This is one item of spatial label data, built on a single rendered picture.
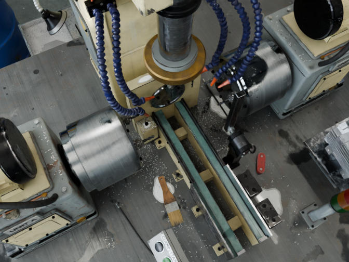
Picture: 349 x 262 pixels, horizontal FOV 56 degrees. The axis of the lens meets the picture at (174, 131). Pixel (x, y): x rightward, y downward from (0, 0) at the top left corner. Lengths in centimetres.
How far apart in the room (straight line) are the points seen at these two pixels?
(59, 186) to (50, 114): 59
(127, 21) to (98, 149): 41
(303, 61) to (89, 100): 91
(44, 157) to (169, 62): 47
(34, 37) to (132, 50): 131
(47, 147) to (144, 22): 50
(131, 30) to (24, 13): 211
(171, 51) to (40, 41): 158
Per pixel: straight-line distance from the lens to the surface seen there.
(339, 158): 132
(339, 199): 116
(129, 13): 107
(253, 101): 120
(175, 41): 86
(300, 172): 147
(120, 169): 109
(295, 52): 127
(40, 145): 110
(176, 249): 104
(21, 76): 172
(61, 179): 104
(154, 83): 117
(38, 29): 245
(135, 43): 118
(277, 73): 122
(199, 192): 122
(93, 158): 105
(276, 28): 132
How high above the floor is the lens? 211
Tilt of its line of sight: 66 degrees down
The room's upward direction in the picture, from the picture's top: straight up
